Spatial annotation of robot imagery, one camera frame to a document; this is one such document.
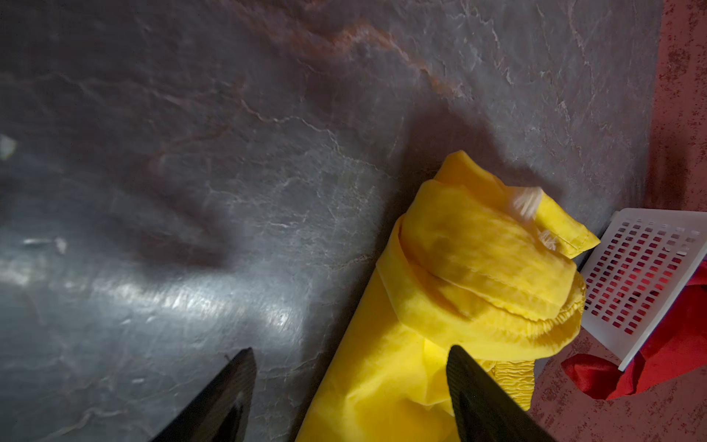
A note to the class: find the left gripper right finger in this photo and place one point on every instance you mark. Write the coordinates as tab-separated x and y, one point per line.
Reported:
483	411

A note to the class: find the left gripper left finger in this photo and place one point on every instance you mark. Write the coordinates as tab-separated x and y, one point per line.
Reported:
221	411

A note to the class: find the yellow shorts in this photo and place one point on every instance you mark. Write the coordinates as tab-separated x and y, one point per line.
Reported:
472	262

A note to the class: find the red shorts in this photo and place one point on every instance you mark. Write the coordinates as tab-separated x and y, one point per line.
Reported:
676	347

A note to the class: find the white plastic basket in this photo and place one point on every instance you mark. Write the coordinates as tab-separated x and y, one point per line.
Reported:
644	260

